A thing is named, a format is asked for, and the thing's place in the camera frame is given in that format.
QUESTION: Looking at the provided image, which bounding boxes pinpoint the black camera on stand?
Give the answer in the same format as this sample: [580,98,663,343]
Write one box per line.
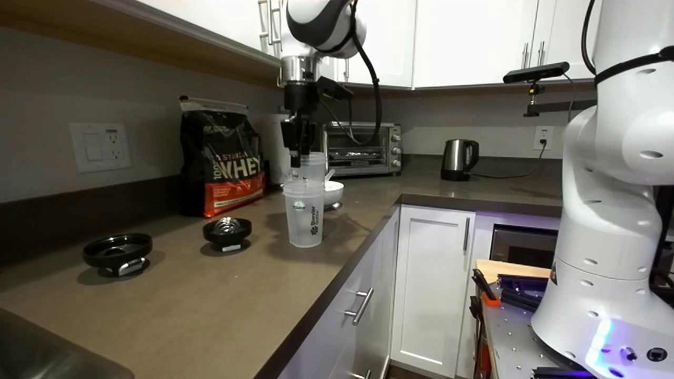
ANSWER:
[503,62,569,117]

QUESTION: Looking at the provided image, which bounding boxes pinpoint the silver drawer handle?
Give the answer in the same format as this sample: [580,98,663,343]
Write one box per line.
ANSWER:
[343,288,375,325]

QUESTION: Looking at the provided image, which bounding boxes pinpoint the white wall outlet plate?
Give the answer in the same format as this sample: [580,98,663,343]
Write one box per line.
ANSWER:
[69,122,130,173]

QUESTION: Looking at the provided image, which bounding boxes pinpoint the wooden board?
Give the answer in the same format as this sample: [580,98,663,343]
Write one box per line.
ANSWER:
[476,259,549,285]

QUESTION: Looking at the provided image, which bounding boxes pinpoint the steel sink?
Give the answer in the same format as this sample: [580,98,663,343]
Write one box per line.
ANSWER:
[0,309,135,379]

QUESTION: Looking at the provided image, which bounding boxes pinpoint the stainless electric kettle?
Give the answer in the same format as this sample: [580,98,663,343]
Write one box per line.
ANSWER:
[441,138,480,182]

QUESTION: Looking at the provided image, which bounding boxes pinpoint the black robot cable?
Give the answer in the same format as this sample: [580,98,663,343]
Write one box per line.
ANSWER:
[323,0,385,149]

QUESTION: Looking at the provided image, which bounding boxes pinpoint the black shaker lid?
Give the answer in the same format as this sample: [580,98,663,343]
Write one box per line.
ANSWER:
[83,233,151,278]
[202,217,254,253]

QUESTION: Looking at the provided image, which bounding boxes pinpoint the white bowl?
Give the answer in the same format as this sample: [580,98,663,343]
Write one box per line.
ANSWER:
[323,182,343,211]

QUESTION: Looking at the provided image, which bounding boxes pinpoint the silver toaster oven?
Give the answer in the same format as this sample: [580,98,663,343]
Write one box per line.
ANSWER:
[325,120,402,176]

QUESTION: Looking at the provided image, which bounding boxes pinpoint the white paper towel roll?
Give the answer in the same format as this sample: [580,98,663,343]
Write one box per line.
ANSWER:
[267,114,291,184]

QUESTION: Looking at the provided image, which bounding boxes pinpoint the white upper cabinets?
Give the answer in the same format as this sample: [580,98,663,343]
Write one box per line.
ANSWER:
[142,0,590,88]

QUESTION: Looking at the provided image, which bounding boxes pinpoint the white wall outlet right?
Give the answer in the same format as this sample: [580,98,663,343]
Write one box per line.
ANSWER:
[536,126,552,149]

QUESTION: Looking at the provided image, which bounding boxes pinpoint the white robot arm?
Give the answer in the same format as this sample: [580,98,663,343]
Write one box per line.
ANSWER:
[532,0,674,379]

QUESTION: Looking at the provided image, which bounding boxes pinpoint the white lower cabinet door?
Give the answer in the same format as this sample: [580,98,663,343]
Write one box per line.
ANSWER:
[392,204,475,377]

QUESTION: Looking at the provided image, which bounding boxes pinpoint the black shaker lid far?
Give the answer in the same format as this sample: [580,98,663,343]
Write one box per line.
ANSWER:
[202,217,254,253]

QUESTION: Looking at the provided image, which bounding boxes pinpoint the tall translucent shaker cup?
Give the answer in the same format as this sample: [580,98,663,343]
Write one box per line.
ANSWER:
[282,179,325,249]

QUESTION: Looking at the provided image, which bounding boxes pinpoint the black shaker lid near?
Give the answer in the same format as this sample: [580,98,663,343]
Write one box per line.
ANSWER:
[83,233,151,278]

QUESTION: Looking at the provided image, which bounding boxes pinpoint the orange black tool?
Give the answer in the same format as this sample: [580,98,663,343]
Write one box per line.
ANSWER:
[472,269,501,308]

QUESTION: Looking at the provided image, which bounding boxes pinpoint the black red whey protein bag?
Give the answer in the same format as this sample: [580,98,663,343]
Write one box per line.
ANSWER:
[180,94,266,219]

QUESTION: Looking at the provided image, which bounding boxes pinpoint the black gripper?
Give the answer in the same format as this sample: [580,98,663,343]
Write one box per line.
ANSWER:
[281,78,354,168]

